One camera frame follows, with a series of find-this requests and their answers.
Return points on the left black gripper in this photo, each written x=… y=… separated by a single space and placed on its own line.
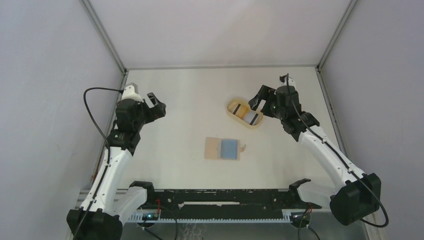
x=158 y=111

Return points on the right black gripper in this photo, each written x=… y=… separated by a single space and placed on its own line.
x=265 y=93

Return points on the tan card with dark stripe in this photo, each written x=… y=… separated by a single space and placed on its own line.
x=240 y=110

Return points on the beige leather card holder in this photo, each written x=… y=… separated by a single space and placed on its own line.
x=213 y=147

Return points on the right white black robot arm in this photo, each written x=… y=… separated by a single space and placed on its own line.
x=306 y=130

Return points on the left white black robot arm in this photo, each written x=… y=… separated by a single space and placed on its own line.
x=99 y=216

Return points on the beige oval plastic tray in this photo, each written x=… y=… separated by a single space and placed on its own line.
x=231 y=104

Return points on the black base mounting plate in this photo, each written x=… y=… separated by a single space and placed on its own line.
x=226 y=204

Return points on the left green circuit board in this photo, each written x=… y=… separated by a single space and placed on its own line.
x=150 y=217

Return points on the right circuit board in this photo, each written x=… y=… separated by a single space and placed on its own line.
x=300 y=217

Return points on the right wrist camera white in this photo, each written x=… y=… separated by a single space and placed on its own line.
x=286 y=80

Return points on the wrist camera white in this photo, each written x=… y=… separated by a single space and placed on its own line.
x=286 y=80
x=130 y=91

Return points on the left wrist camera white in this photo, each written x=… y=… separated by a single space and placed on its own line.
x=130 y=91

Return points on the aluminium front frame rail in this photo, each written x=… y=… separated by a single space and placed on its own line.
x=350 y=201

